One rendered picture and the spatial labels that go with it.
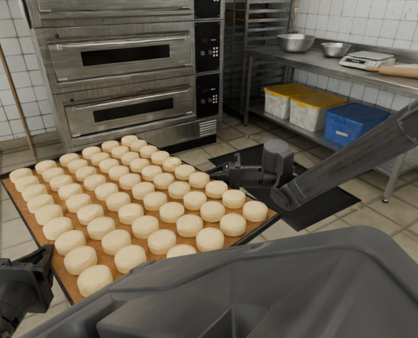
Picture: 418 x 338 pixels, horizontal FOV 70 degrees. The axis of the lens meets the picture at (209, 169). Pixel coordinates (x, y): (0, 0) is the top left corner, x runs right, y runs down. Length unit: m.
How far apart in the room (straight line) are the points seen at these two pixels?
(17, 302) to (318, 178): 0.55
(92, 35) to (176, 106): 0.88
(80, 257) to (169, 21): 2.35
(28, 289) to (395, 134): 0.59
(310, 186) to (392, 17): 2.78
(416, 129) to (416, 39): 2.77
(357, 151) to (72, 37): 2.19
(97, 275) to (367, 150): 0.47
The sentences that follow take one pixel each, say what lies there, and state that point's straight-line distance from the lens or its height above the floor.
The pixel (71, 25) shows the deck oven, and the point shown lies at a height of 1.20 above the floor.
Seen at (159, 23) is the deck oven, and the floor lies 1.19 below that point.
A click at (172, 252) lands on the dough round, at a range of 0.52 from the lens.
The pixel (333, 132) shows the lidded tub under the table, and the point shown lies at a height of 0.32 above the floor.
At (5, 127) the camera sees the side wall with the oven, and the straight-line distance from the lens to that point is 3.65.
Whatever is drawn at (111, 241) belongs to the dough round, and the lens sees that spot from 0.57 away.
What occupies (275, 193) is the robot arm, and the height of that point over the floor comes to 1.00.
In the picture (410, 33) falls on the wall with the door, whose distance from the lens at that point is 3.24.
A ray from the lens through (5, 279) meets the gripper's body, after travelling 0.57.
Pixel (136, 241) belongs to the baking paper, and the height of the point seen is 1.00.
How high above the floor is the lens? 1.40
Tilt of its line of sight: 31 degrees down
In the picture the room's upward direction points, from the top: straight up
